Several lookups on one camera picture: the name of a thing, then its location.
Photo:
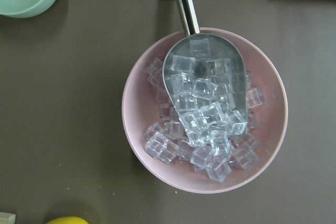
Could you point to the pink bowl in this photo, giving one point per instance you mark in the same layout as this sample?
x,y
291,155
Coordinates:
x,y
140,110

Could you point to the steel ice scoop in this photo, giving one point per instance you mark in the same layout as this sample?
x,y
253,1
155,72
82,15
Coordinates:
x,y
204,76

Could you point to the yellow lemon lower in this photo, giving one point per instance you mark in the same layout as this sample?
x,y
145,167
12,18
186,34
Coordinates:
x,y
68,220

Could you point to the bamboo cutting board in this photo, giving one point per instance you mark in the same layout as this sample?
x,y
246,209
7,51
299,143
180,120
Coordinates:
x,y
7,218

